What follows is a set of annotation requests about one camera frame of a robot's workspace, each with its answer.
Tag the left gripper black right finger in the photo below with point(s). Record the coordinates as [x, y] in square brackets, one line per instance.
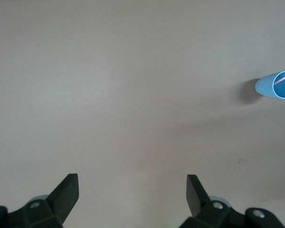
[216, 216]

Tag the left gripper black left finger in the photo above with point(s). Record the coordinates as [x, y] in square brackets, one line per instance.
[50, 213]

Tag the blue cup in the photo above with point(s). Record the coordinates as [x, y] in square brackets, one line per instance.
[263, 86]

